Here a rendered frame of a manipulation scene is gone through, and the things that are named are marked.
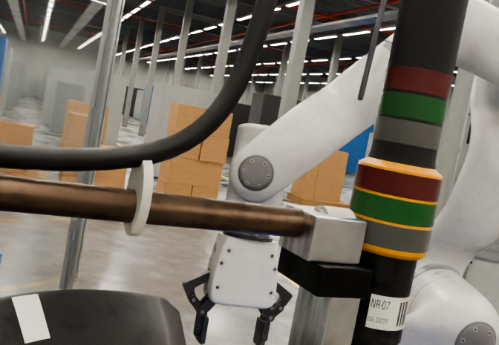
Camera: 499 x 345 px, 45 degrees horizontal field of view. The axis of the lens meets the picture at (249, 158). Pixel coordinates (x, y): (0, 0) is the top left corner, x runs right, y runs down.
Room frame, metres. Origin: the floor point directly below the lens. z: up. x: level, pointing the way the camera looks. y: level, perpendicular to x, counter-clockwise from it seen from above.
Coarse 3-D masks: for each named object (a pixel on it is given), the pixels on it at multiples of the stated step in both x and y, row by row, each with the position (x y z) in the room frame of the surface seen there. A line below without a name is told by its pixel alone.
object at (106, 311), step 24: (0, 312) 0.36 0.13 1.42; (48, 312) 0.38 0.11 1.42; (72, 312) 0.39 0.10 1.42; (96, 312) 0.40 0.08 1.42; (120, 312) 0.41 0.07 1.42; (144, 312) 0.43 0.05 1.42; (168, 312) 0.44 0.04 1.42; (0, 336) 0.35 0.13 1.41; (72, 336) 0.38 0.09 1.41; (96, 336) 0.39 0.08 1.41; (120, 336) 0.40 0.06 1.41; (144, 336) 0.41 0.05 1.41; (168, 336) 0.42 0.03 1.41
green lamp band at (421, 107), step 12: (384, 96) 0.31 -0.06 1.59; (396, 96) 0.30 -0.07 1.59; (408, 96) 0.30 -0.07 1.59; (420, 96) 0.30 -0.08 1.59; (384, 108) 0.31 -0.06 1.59; (396, 108) 0.30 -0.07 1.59; (408, 108) 0.30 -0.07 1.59; (420, 108) 0.30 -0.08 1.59; (432, 108) 0.30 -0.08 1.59; (444, 108) 0.30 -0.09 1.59; (432, 120) 0.30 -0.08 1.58; (444, 120) 0.31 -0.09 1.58
